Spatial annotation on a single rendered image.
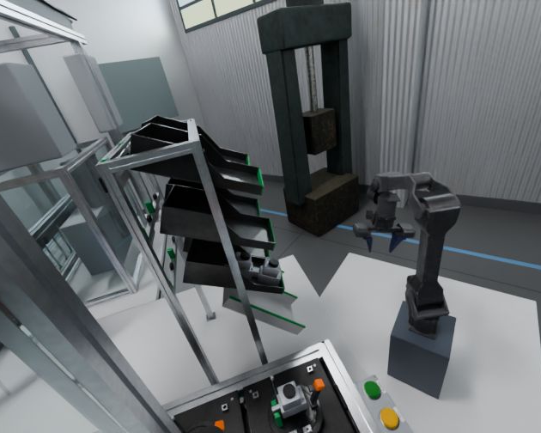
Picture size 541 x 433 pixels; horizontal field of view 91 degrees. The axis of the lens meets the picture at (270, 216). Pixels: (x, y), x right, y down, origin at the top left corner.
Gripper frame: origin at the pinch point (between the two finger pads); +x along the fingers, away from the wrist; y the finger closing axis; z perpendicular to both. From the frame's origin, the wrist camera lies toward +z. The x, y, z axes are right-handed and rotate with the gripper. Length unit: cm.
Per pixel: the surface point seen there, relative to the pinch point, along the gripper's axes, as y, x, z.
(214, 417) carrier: 51, 32, -40
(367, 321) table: 1.6, 32.3, -3.3
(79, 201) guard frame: 119, -10, 15
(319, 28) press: 10, -100, 188
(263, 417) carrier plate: 38, 30, -40
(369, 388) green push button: 9.3, 25.6, -33.7
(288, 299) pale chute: 31.8, 20.1, -6.2
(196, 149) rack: 48, -38, -31
